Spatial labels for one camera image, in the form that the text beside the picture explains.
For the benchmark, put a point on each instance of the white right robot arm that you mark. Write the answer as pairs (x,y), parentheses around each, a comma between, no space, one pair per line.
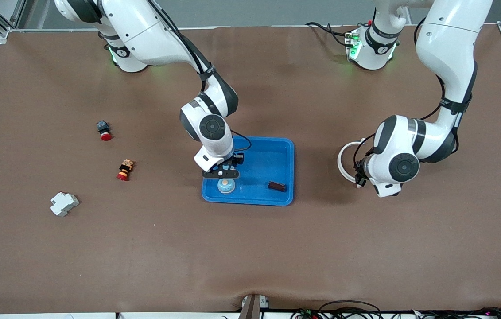
(157,31)

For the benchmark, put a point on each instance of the red push button black body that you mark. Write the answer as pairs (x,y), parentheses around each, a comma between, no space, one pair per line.
(104,130)

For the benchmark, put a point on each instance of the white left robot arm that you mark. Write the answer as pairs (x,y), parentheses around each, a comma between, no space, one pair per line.
(449,48)

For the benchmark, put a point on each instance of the dark brown rectangular part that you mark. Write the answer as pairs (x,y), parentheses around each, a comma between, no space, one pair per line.
(277,186)

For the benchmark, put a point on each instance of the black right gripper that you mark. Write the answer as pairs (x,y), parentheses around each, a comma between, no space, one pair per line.
(237,158)

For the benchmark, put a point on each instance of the red emergency stop yellow button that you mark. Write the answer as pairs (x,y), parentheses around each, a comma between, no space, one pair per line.
(125,170)

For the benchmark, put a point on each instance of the white circuit breaker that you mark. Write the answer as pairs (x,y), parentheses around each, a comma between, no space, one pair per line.
(64,204)

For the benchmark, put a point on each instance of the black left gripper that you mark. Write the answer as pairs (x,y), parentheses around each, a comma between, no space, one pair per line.
(359,170)

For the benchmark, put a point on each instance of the blue plastic tray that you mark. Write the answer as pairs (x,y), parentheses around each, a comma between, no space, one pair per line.
(259,195)

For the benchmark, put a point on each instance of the brown table cover sheet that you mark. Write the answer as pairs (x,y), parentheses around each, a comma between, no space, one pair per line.
(250,248)

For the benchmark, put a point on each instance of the metal table edge bracket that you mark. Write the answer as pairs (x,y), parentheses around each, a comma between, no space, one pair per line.
(250,310)

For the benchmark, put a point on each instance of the white curved plastic bracket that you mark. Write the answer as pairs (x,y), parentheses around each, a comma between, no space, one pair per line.
(339,166)

